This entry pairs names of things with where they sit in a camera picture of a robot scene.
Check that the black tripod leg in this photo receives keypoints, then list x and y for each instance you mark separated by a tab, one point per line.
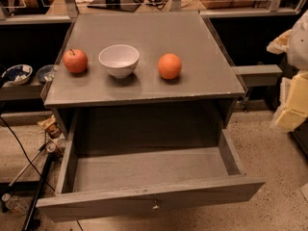
40	187

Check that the dark small bowl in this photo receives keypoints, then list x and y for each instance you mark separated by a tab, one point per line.
45	73

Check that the white ceramic bowl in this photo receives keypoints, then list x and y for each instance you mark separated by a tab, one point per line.
119	60

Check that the metal drawer knob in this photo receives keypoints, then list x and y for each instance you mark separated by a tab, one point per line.
156	205

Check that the grey side shelf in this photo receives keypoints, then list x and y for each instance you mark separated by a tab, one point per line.
258	75

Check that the clear plastic bottle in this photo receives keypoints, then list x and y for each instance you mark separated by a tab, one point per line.
15	204

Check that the red apple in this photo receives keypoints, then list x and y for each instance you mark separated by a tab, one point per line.
75	60

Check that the snack wrapper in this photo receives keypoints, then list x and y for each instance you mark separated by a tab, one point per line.
51	127

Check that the black monitor stand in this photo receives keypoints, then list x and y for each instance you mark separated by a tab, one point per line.
115	5

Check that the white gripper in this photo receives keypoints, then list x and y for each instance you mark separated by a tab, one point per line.
298	47

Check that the open grey top drawer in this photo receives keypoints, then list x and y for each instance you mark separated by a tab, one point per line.
118	160

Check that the blue patterned bowl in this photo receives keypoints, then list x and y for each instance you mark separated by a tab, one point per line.
17	74

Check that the orange fruit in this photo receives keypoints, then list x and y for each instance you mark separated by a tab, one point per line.
169	66

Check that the grey wooden cabinet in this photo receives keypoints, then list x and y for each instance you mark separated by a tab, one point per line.
206	76

